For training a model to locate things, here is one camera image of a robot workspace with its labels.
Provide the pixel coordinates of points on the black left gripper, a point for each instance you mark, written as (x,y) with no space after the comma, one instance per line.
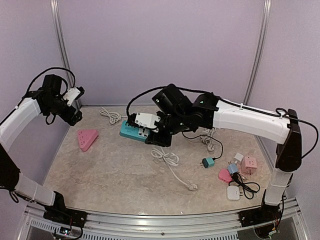
(74,119)

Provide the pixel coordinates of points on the pink cube socket adapter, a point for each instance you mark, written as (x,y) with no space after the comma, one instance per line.
(248,165)

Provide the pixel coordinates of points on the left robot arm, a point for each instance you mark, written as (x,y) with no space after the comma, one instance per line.
(54,98)

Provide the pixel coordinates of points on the pink triangular power strip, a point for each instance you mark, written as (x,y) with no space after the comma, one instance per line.
(86,137)

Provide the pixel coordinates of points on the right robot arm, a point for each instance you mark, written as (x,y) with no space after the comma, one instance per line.
(178,115)

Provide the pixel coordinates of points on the white flat charger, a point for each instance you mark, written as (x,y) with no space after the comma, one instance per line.
(233,193)

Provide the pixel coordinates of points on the left aluminium frame post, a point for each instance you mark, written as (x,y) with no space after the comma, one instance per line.
(58,29)

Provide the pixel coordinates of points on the aluminium front rail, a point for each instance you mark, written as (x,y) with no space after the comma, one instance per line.
(225,225)

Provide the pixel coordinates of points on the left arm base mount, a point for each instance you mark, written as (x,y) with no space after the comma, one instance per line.
(65,217)

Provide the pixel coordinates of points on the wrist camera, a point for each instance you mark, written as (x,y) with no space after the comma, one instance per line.
(73,94)
(144,120)

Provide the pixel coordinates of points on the pink flat charger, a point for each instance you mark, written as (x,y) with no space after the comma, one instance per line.
(224,176)

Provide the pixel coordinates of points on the white power strip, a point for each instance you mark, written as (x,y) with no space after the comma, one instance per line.
(113,116)

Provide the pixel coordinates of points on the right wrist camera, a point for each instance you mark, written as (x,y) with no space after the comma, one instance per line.
(144,120)

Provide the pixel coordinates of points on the small white cube charger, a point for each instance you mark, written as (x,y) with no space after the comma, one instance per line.
(238,158)

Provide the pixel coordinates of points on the purple power strip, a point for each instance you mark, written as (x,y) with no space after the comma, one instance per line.
(206,137)

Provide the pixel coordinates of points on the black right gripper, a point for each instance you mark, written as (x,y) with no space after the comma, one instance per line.
(164,140)

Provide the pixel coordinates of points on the teal power strip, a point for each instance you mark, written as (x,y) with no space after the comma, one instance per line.
(159,154)

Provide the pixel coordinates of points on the aluminium frame post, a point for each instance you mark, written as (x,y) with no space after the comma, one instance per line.
(263,30)
(58,29)

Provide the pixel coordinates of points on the blue charger with black cable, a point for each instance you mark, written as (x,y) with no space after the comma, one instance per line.
(250,189)

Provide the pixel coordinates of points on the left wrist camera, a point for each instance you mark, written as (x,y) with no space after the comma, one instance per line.
(73,94)

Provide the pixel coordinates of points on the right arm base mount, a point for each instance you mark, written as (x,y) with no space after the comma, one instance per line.
(263,213)

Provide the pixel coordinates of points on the right aluminium frame post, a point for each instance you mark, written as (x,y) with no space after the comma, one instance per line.
(263,30)

